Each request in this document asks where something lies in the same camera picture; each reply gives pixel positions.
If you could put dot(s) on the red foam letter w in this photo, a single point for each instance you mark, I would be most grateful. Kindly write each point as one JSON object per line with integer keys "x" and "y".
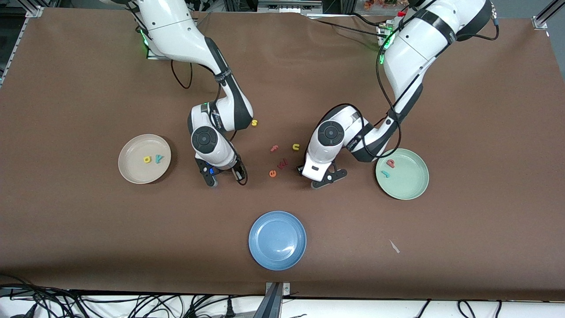
{"x": 283, "y": 163}

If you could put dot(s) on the light green plate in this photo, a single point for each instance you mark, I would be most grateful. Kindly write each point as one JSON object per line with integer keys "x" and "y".
{"x": 410, "y": 185}

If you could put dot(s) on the grey metal box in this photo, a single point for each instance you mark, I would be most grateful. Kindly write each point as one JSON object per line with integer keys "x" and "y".
{"x": 289, "y": 5}

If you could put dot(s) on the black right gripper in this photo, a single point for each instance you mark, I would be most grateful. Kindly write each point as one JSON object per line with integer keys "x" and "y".
{"x": 239, "y": 170}

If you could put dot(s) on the aluminium frame profile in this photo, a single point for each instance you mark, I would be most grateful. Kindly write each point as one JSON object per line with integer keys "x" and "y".
{"x": 34, "y": 11}
{"x": 540, "y": 20}

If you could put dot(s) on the pink foam letter p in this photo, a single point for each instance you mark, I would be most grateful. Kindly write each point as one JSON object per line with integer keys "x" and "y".
{"x": 389, "y": 165}

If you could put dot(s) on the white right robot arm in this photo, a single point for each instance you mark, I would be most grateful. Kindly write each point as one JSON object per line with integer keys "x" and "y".
{"x": 176, "y": 31}

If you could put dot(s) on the black power plug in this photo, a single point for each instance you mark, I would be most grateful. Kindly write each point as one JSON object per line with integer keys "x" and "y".
{"x": 229, "y": 309}

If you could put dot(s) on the brown paper table cover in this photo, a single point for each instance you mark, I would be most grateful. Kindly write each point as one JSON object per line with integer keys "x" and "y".
{"x": 88, "y": 243}

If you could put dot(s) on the grey camera stand post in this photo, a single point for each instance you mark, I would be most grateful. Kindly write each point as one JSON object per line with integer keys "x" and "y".
{"x": 273, "y": 304}

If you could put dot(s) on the white paper scrap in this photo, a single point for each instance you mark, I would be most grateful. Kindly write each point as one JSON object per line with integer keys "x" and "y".
{"x": 394, "y": 246}

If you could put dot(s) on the cyan foam letter y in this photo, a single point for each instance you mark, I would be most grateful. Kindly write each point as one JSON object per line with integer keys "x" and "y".
{"x": 159, "y": 158}

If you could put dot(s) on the blue plate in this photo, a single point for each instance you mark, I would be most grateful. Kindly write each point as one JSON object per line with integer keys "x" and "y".
{"x": 277, "y": 240}

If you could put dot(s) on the beige plate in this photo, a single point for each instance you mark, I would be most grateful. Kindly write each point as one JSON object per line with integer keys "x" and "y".
{"x": 132, "y": 172}

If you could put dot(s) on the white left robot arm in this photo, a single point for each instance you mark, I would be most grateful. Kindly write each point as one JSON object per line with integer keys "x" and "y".
{"x": 419, "y": 48}

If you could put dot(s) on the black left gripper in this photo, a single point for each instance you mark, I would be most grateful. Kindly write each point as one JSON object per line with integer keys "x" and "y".
{"x": 300, "y": 172}

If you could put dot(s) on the orange dried flowers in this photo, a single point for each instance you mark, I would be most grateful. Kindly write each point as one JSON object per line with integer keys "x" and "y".
{"x": 379, "y": 3}

